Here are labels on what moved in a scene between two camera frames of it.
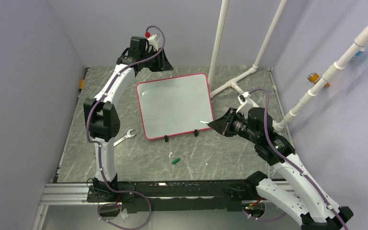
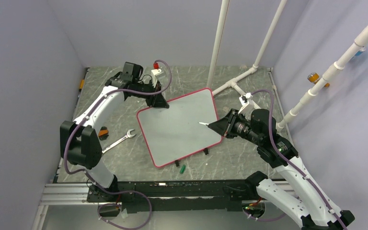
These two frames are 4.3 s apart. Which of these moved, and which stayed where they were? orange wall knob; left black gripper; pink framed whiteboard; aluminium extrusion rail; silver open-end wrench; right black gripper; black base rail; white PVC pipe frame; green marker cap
Moved: pink framed whiteboard; green marker cap; left black gripper
Stayed: black base rail; aluminium extrusion rail; silver open-end wrench; white PVC pipe frame; right black gripper; orange wall knob
